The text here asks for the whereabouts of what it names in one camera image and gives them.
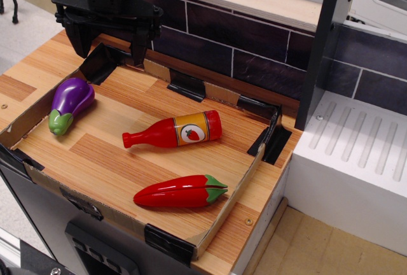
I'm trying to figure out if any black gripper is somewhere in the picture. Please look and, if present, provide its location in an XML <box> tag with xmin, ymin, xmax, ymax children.
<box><xmin>51</xmin><ymin>0</ymin><xmax>163</xmax><ymax>66</ymax></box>

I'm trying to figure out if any red hot sauce bottle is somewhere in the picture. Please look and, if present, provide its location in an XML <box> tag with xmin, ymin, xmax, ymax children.
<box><xmin>122</xmin><ymin>110</ymin><xmax>223</xmax><ymax>148</ymax></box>

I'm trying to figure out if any cardboard fence with black tape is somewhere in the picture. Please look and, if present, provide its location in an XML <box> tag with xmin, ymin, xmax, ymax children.
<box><xmin>1</xmin><ymin>36</ymin><xmax>299</xmax><ymax>271</ymax></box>

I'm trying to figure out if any purple toy eggplant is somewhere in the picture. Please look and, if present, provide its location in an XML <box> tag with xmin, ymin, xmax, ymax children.
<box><xmin>48</xmin><ymin>78</ymin><xmax>95</xmax><ymax>136</ymax></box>

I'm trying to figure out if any red toy chili pepper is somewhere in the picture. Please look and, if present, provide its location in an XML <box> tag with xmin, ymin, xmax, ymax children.
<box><xmin>133</xmin><ymin>174</ymin><xmax>228</xmax><ymax>208</ymax></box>

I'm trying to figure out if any black oven control panel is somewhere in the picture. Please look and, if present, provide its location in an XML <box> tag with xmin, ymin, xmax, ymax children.
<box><xmin>65</xmin><ymin>222</ymin><xmax>140</xmax><ymax>275</ymax></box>

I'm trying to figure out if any white toy sink drainboard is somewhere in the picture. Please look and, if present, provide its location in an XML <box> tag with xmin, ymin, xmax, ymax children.
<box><xmin>284</xmin><ymin>92</ymin><xmax>406</xmax><ymax>255</ymax></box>

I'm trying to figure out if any dark vertical post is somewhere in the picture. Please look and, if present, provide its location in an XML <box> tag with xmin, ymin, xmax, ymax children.
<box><xmin>295</xmin><ymin>0</ymin><xmax>352</xmax><ymax>130</ymax></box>

